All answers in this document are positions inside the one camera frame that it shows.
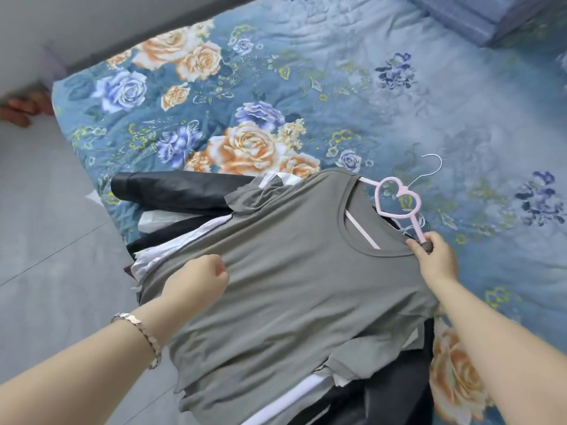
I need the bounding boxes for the person's left hand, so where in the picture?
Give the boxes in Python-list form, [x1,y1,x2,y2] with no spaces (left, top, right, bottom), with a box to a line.
[148,254,230,339]

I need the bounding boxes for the person's right forearm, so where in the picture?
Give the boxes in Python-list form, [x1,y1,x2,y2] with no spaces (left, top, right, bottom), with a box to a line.
[429,278,567,425]

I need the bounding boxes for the pink heart hanger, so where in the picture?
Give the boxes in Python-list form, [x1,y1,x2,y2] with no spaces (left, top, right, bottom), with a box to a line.
[345,153,444,253]

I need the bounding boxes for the silver link bracelet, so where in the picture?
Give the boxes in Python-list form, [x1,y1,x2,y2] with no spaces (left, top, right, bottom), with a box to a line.
[110,312,163,371]

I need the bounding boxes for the black glossy jacket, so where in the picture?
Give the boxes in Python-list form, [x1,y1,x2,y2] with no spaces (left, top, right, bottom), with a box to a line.
[110,171,258,217]

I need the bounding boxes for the person's right hand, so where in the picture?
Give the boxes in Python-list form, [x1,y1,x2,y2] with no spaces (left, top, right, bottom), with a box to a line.
[406,231,460,290]

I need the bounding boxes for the grey t-shirt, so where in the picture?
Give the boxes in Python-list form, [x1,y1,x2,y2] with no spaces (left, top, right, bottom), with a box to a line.
[137,168,439,425]

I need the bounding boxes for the person's left forearm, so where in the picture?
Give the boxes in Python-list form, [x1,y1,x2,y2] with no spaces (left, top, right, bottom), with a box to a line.
[0,305,178,425]

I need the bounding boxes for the blue floral bed quilt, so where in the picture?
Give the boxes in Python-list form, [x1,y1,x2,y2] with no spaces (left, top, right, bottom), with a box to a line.
[52,0,567,425]

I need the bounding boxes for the white t-shirt photo print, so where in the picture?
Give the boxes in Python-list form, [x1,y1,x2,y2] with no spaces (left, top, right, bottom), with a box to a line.
[131,214,353,425]

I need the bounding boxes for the orange slippers on floor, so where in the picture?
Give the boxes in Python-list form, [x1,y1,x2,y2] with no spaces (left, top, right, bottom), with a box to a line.
[0,90,56,129]

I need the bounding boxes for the pale blue folded blanket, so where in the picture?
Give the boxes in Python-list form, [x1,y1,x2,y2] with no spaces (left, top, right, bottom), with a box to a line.
[400,0,555,47]

